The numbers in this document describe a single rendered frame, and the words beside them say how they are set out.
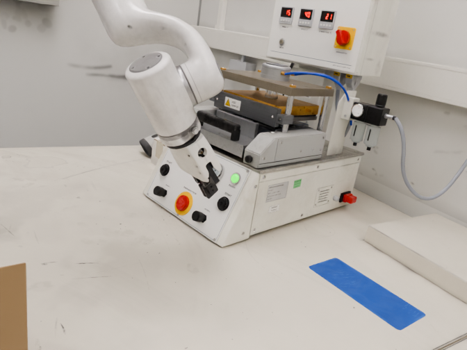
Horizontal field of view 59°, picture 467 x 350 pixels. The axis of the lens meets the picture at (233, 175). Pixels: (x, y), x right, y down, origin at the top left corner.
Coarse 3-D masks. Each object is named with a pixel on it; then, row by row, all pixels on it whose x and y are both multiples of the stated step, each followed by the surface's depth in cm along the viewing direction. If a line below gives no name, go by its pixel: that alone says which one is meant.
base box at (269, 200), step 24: (312, 168) 108; (336, 168) 116; (144, 192) 115; (264, 192) 97; (288, 192) 104; (312, 192) 112; (336, 192) 121; (240, 216) 94; (264, 216) 100; (288, 216) 108; (240, 240) 97
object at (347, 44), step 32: (288, 0) 120; (320, 0) 112; (352, 0) 106; (384, 0) 105; (288, 32) 122; (320, 32) 114; (352, 32) 107; (384, 32) 110; (320, 64) 115; (352, 64) 108; (352, 96) 112
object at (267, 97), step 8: (240, 96) 109; (248, 96) 109; (256, 96) 111; (264, 96) 114; (272, 96) 111; (280, 96) 118; (272, 104) 102; (280, 104) 104; (296, 104) 108; (304, 104) 110; (312, 104) 112; (296, 112) 106; (304, 112) 108; (312, 112) 111; (296, 120) 107; (304, 120) 110
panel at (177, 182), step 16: (224, 160) 100; (160, 176) 112; (176, 176) 109; (224, 176) 98; (240, 176) 95; (176, 192) 107; (192, 192) 103; (224, 192) 97; (240, 192) 94; (176, 208) 105; (192, 208) 102; (208, 208) 98; (224, 208) 95; (192, 224) 100; (208, 224) 97; (224, 224) 94
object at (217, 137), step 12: (240, 120) 105; (204, 132) 105; (216, 132) 104; (228, 132) 106; (240, 132) 105; (252, 132) 102; (216, 144) 102; (228, 144) 99; (240, 144) 96; (240, 156) 97
